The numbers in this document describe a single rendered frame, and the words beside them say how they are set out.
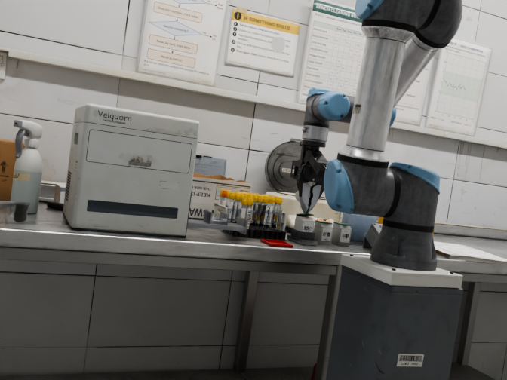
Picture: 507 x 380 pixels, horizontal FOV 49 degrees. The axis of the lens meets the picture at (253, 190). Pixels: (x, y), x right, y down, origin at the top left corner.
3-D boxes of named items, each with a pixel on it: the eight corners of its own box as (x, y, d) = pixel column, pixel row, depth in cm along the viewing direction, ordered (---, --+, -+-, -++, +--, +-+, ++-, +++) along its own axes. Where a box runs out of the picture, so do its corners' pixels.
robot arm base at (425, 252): (449, 274, 123) (455, 230, 123) (387, 268, 120) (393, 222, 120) (416, 261, 138) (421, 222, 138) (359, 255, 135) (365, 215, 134)
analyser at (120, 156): (71, 230, 129) (86, 102, 127) (62, 213, 154) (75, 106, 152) (196, 239, 141) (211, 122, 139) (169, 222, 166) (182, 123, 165)
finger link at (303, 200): (298, 211, 166) (302, 181, 165) (308, 214, 160) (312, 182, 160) (289, 210, 164) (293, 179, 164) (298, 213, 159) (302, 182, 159)
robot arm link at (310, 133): (333, 129, 159) (309, 124, 156) (331, 144, 160) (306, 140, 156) (321, 129, 166) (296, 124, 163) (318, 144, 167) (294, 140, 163)
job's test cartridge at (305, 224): (299, 239, 159) (302, 217, 159) (292, 236, 163) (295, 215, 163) (311, 240, 161) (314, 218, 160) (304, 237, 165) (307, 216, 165)
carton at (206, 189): (173, 222, 168) (179, 173, 168) (152, 209, 195) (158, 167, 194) (247, 228, 178) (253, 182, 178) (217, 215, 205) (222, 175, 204)
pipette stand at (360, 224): (346, 244, 171) (351, 212, 171) (336, 240, 178) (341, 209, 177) (374, 247, 174) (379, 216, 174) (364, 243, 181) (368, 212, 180)
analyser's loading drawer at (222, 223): (172, 228, 139) (174, 209, 139) (165, 225, 145) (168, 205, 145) (246, 234, 148) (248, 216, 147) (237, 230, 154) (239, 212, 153)
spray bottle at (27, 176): (3, 213, 140) (13, 118, 139) (4, 208, 148) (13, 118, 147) (38, 216, 143) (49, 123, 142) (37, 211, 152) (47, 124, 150)
